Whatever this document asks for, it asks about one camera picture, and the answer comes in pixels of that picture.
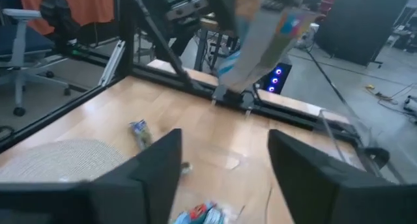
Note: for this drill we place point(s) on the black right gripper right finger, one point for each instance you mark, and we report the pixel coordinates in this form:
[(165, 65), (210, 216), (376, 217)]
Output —
[(303, 185)]

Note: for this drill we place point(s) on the black computer purple lights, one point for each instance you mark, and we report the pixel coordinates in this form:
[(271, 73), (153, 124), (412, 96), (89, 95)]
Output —
[(280, 80)]

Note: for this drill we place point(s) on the clear plastic bin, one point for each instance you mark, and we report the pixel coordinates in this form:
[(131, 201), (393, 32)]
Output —
[(352, 133)]

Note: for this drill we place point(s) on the white green granola bar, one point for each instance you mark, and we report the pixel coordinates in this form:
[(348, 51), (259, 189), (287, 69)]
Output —
[(215, 217)]

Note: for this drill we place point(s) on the large black cabinet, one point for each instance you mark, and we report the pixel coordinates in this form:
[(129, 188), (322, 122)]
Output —
[(358, 22)]

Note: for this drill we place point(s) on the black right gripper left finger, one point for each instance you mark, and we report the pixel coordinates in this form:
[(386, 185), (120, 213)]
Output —
[(146, 185)]

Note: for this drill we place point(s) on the white blue office chair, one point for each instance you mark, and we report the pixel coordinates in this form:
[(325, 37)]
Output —
[(19, 41)]

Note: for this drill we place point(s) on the woven round mat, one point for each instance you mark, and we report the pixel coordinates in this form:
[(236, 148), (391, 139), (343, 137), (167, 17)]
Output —
[(58, 162)]

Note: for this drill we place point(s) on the silver aluminium bracket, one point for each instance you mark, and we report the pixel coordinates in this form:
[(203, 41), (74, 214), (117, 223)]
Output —
[(112, 64)]

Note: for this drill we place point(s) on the orange fabric panel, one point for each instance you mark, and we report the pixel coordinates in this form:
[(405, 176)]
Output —
[(94, 9)]

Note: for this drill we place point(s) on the black metal rig frame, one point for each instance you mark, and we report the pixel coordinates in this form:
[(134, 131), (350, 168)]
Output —
[(126, 38)]

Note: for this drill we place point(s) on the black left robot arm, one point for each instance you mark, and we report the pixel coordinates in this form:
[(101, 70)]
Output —
[(233, 98)]

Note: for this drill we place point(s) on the grey electronics box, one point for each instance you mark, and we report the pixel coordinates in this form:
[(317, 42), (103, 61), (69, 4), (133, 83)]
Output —
[(182, 4)]

